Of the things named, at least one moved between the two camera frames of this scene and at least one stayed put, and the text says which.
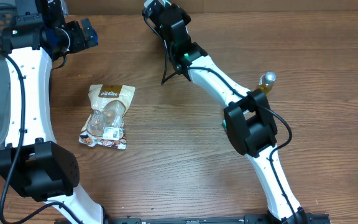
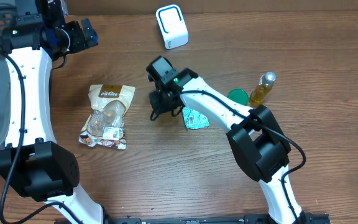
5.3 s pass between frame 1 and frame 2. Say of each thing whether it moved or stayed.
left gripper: stayed
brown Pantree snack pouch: stayed
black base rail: stayed
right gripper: moved
